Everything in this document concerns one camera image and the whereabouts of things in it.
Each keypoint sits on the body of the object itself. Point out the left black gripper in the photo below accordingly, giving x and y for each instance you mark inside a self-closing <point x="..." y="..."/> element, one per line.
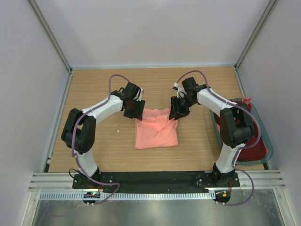
<point x="138" y="114"/>

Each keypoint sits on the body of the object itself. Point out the teal plastic basket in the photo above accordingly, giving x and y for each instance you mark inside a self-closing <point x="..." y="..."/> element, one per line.
<point x="216" y="125"/>

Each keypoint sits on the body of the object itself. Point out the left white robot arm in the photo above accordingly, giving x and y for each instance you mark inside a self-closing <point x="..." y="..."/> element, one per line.
<point x="80" y="128"/>

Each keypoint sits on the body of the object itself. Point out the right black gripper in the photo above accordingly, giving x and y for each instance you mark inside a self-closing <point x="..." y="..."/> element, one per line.
<point x="181" y="112"/>

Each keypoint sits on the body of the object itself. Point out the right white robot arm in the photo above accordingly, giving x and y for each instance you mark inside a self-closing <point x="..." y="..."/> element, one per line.
<point x="236" y="123"/>

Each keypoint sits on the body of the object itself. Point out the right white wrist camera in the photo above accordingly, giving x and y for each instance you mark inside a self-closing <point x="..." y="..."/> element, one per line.
<point x="176" y="86"/>

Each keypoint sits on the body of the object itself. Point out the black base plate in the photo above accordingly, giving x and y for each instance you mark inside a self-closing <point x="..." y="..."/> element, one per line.
<point x="134" y="181"/>

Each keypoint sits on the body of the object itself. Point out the white slotted cable duct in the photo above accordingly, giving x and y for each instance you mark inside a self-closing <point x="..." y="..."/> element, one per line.
<point x="93" y="196"/>

